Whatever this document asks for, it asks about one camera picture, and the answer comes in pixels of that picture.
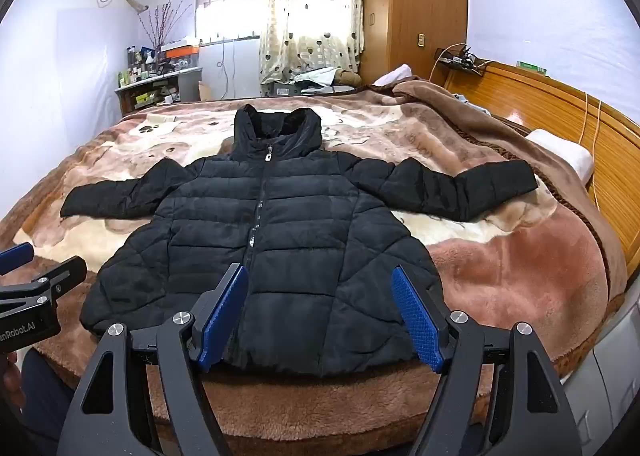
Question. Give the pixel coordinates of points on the orange lidded box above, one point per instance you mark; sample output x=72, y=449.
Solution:
x=180, y=52

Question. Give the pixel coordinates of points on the group of bottles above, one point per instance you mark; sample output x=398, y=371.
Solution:
x=137, y=67

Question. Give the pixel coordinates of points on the power strip with plugs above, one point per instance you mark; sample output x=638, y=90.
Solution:
x=462, y=60

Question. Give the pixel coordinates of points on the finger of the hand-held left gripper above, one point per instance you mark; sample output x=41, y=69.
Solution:
x=17, y=258
x=55, y=278

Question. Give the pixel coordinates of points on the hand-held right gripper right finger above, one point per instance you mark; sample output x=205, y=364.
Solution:
x=420, y=326

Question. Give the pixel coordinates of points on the black puffer jacket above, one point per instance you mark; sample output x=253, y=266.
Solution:
x=280, y=236

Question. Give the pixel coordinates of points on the pile of papers and clothes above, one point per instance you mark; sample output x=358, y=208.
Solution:
x=300, y=84

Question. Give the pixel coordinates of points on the wooden wardrobe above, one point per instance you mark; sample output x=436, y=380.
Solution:
x=410, y=1

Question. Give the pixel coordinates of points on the rolled white pillow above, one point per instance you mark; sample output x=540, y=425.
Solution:
x=395, y=75

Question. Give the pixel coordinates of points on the wooden headboard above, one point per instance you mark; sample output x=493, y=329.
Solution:
x=550, y=96

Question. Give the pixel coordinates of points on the grey desk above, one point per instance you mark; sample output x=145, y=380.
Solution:
x=170, y=84

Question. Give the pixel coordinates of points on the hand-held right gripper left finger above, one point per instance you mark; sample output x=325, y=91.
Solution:
x=220, y=328

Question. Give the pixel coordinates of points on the printed plush blanket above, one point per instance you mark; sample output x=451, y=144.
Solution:
x=480, y=286

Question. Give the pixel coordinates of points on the plain brown blanket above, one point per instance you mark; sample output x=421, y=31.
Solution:
x=500, y=136

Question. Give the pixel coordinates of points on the grey bed base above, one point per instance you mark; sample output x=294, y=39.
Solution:
x=610, y=376

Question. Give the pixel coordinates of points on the patterned curtain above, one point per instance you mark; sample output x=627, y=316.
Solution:
x=305, y=11

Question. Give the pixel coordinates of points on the person's left hand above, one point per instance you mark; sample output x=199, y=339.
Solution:
x=11, y=370

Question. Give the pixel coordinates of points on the light blue cloth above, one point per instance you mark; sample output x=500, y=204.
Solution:
x=470, y=103

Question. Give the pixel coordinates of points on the green box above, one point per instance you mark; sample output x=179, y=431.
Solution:
x=531, y=67

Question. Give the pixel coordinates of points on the dried flower branches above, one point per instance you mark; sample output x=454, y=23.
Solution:
x=162, y=24

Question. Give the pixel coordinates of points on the flat white pillow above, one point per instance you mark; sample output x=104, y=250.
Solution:
x=562, y=154

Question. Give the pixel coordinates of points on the wall switch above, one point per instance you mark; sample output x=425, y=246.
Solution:
x=421, y=39

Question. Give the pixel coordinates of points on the brown plush toy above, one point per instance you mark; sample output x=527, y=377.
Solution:
x=347, y=78

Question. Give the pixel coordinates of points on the window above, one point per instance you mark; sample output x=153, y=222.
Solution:
x=225, y=19

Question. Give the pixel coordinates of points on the cardboard box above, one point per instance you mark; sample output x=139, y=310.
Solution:
x=205, y=91

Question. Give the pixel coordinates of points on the person's dark clothing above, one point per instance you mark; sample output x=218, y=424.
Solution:
x=45, y=396

